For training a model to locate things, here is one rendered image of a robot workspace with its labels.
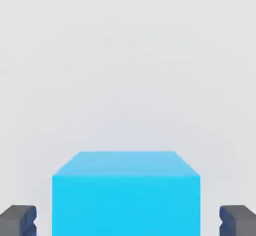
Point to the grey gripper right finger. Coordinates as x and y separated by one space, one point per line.
240 222

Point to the small light blue cube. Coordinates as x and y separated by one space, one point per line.
126 200

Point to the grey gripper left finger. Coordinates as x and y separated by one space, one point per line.
14 222

